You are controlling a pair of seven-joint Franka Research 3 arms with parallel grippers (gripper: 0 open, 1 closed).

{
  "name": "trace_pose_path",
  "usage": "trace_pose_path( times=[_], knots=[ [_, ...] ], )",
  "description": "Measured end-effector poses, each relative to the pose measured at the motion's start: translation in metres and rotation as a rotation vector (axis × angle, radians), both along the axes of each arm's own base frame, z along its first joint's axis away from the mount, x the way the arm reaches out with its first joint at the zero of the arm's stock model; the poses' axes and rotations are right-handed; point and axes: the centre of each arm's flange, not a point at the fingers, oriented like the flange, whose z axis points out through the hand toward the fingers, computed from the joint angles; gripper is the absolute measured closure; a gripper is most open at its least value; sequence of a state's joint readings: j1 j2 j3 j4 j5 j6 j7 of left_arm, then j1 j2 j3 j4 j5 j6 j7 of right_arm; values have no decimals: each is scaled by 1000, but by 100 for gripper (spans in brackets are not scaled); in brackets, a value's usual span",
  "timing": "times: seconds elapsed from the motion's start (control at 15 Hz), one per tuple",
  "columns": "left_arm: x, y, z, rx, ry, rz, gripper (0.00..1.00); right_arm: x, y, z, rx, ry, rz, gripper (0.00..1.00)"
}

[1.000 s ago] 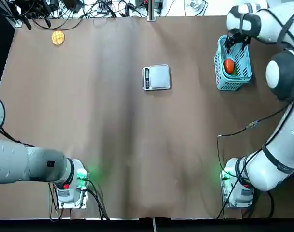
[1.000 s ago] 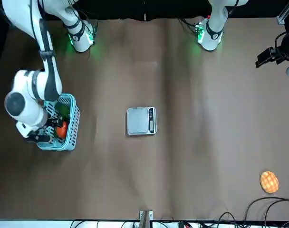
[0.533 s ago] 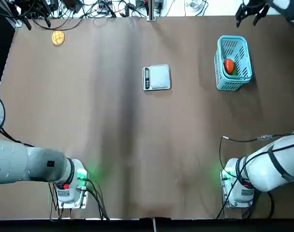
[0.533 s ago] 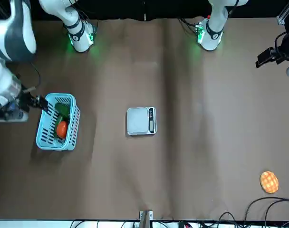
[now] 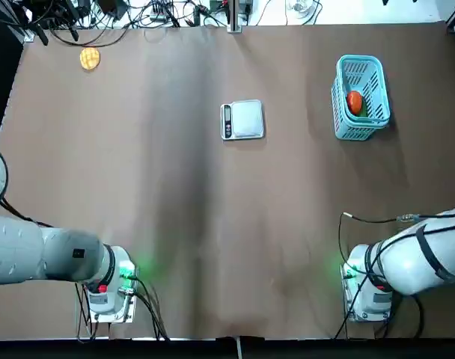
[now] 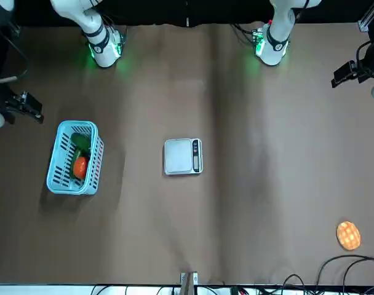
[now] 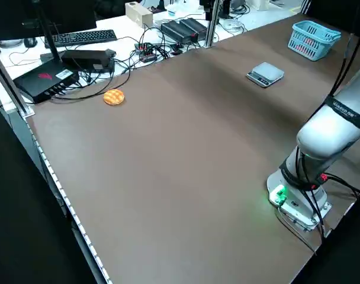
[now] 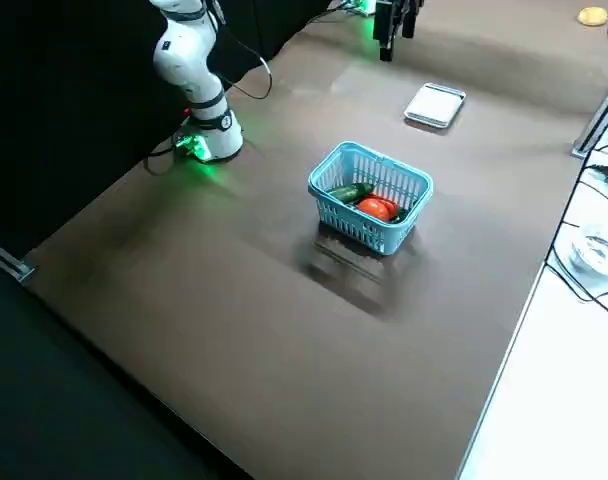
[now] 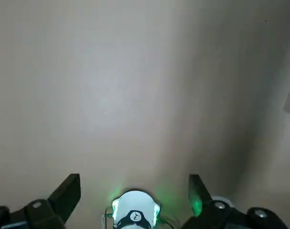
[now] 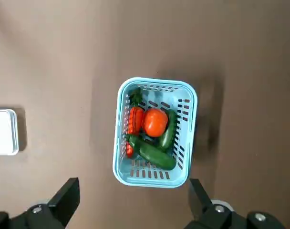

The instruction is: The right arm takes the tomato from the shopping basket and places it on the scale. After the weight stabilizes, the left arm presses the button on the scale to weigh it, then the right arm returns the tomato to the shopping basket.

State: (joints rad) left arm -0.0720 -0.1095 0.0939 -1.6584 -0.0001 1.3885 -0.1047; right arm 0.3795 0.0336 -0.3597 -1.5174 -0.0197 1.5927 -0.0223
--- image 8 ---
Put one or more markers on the red tomato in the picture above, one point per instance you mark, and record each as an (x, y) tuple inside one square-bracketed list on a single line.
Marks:
[(374, 209)]

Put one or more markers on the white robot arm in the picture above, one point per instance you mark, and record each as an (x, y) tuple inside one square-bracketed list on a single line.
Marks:
[(184, 60), (364, 6)]

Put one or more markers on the silver digital kitchen scale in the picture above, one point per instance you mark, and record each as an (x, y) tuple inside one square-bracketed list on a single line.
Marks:
[(434, 105)]

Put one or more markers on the light blue plastic basket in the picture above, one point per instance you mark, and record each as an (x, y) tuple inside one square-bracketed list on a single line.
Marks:
[(403, 235)]

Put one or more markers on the wrist black flat plate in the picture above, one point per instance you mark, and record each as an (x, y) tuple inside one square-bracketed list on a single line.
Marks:
[(385, 30)]

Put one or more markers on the round orange checkered bread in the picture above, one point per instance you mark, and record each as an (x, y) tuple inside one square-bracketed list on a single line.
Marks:
[(592, 16)]

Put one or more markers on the short dark green cucumber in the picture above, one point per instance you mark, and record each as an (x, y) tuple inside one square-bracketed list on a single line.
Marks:
[(349, 192)]

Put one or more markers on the red elongated vegetable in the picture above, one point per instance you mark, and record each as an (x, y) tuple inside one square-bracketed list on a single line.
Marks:
[(392, 205)]

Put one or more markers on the long green cucumber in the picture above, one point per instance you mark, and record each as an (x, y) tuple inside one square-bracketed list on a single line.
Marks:
[(400, 216)]

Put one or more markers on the clear glass bowl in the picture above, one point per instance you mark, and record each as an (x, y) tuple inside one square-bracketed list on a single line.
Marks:
[(594, 250)]

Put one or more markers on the black backdrop curtain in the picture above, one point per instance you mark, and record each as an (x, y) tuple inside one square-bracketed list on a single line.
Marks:
[(59, 125)]

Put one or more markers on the white side desk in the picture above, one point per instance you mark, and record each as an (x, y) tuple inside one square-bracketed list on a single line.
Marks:
[(559, 400)]

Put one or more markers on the aluminium profile camera post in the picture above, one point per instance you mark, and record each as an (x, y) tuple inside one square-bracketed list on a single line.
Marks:
[(599, 115)]

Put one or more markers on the aluminium profile frame bar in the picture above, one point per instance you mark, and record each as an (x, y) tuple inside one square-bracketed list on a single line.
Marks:
[(14, 267)]

